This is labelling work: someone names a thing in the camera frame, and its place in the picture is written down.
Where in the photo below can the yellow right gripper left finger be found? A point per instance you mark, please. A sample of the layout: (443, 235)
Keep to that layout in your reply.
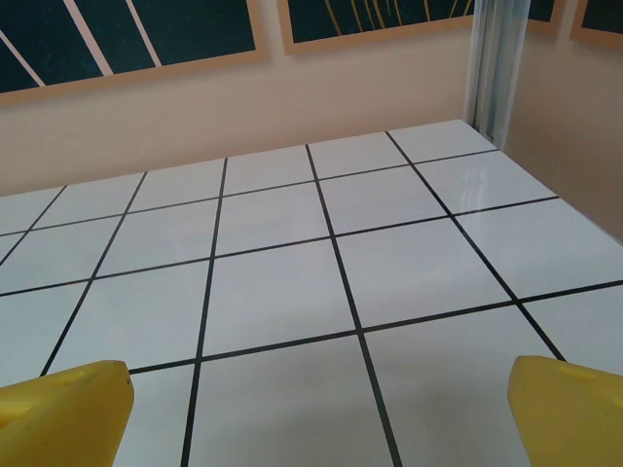
(63, 418)

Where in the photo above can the flower stems wall panel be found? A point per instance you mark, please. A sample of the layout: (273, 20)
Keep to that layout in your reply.
(194, 24)

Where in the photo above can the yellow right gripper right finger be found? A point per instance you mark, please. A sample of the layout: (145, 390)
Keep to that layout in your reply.
(569, 423)

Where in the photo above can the aluminium frame post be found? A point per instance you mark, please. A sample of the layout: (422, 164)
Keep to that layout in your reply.
(491, 73)

